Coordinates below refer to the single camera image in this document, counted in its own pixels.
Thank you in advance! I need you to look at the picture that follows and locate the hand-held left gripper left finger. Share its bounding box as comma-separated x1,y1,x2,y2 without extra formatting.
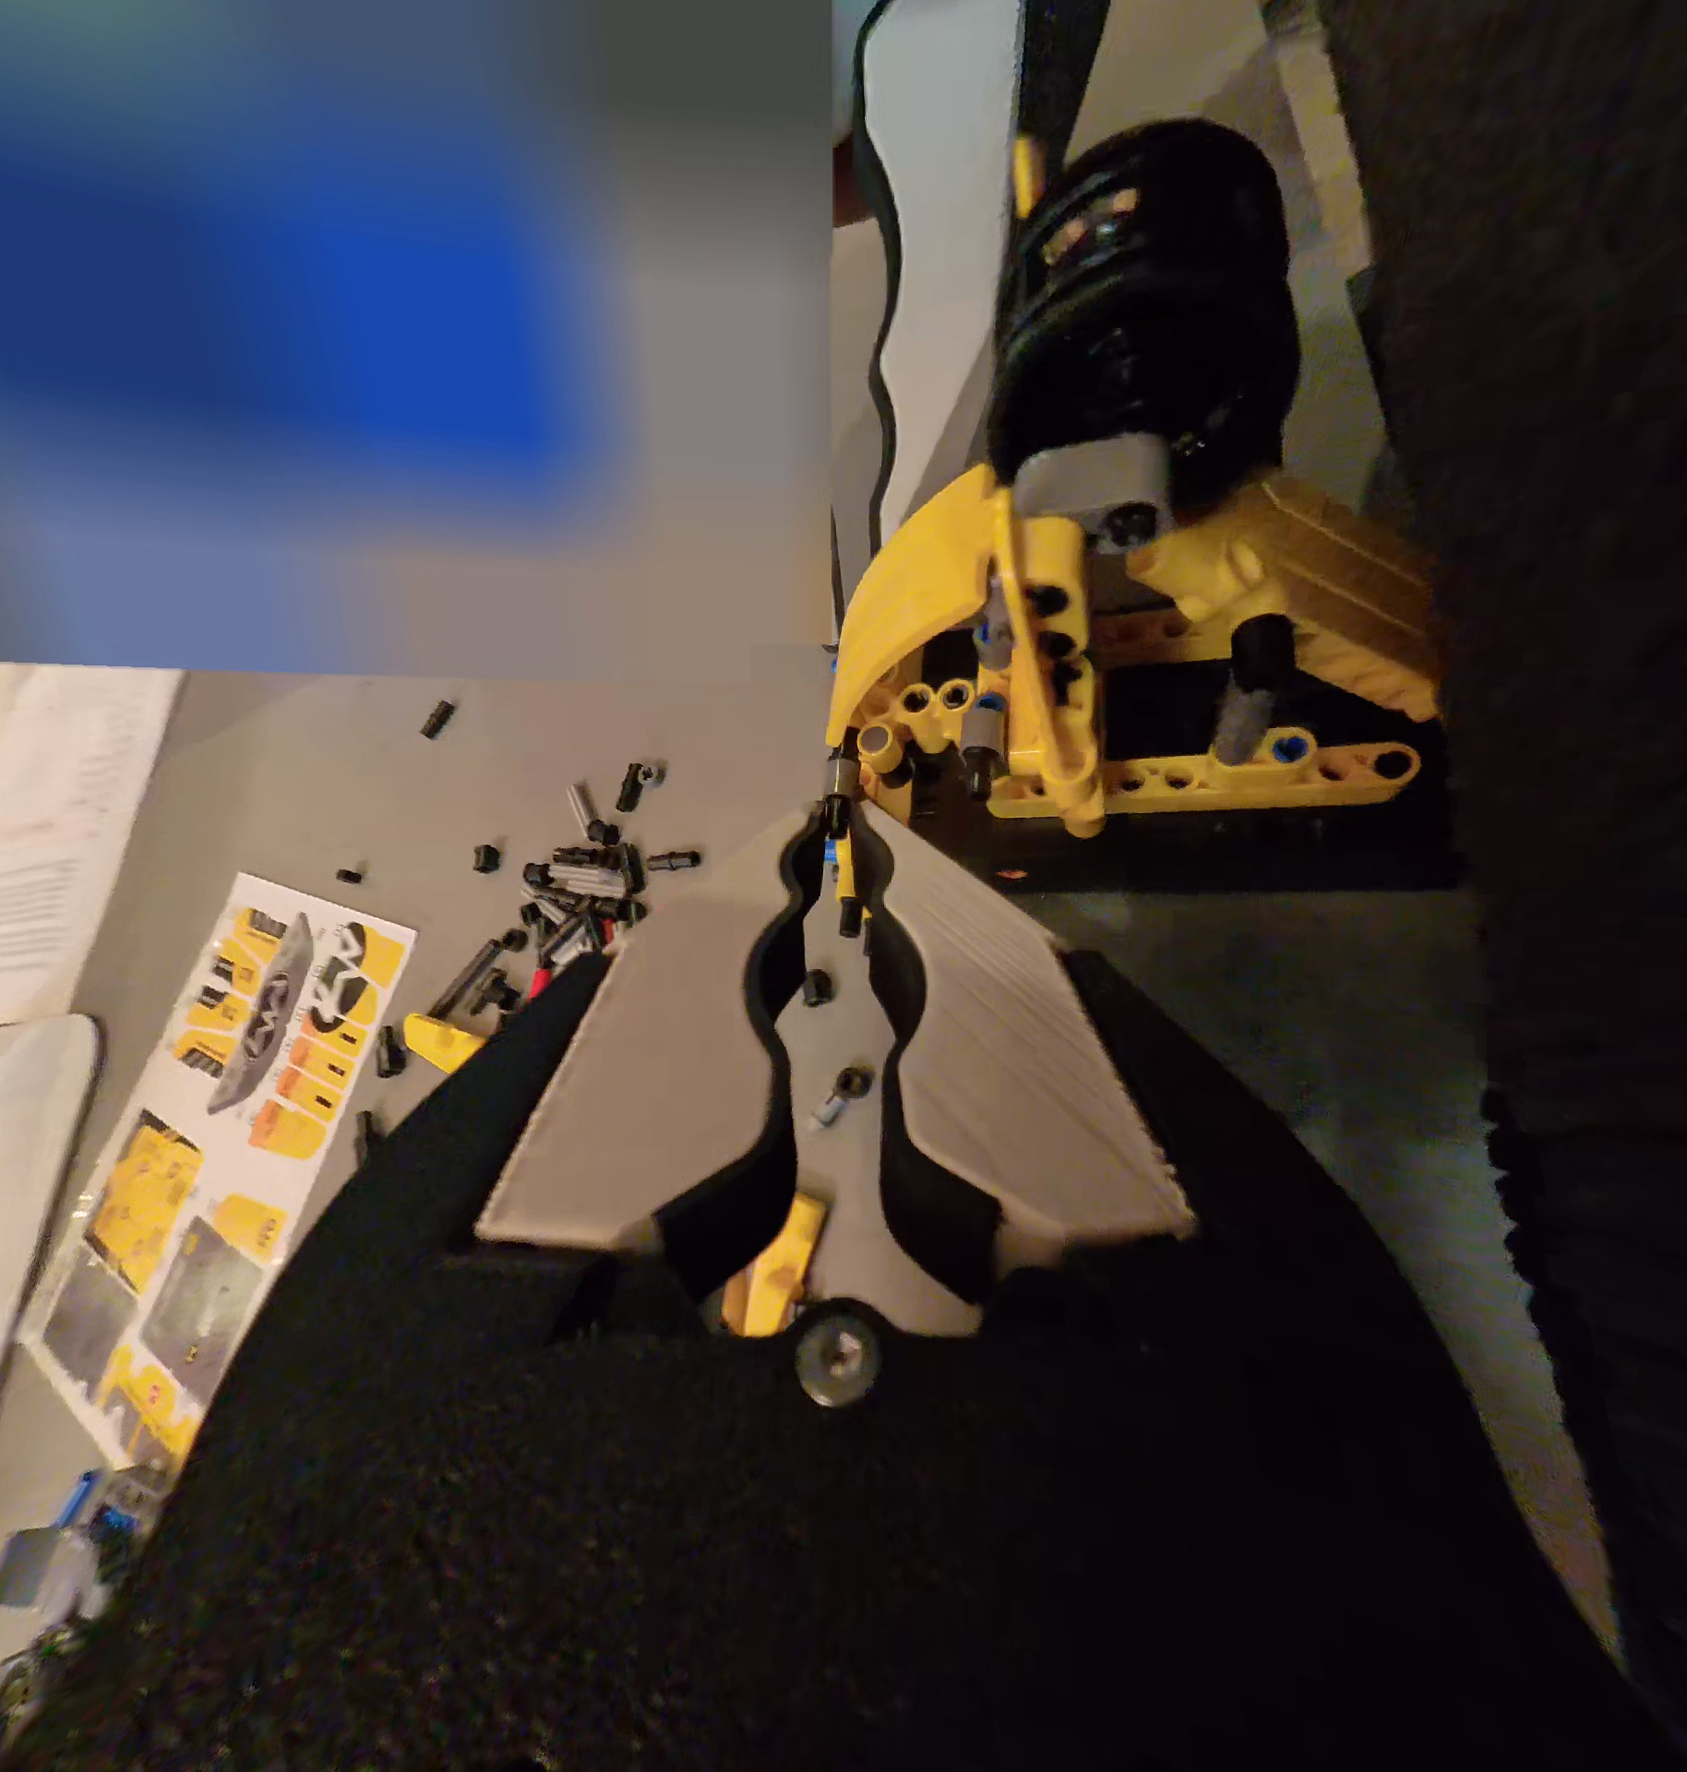
472,804,812,1303

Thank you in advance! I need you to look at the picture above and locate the yellow black sticker sheet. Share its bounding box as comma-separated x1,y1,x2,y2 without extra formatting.
18,871,419,1472

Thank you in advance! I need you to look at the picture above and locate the pile of mixed brick beams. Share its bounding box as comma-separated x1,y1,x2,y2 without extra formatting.
0,1467,168,1760

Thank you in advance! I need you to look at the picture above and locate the person's black knit sweater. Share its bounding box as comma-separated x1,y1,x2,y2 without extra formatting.
1319,0,1687,1772

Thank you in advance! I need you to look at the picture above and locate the grey curved brick panel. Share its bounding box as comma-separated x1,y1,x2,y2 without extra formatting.
0,1522,97,1616

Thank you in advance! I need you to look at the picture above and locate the white rounded device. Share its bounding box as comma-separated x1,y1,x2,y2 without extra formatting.
0,1013,105,1489

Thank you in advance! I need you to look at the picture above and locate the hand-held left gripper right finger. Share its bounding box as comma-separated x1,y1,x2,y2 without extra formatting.
849,802,1201,1303

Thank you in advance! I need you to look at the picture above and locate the yellow brick beam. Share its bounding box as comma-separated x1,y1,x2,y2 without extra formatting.
718,1190,832,1339

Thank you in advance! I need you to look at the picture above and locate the yellow curved panel with axle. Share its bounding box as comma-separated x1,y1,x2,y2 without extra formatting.
821,463,1019,946

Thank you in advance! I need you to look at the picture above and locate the white printed paper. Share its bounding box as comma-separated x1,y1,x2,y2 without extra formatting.
0,664,188,1033

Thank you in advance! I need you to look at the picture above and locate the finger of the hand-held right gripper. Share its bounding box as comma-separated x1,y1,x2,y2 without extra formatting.
849,0,1028,559

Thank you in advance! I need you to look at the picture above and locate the pile of black red pins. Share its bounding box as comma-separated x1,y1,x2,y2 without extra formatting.
428,758,707,1024

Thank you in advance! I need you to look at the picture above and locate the yellow brick vehicle model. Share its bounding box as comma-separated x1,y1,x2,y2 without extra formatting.
843,116,1447,839

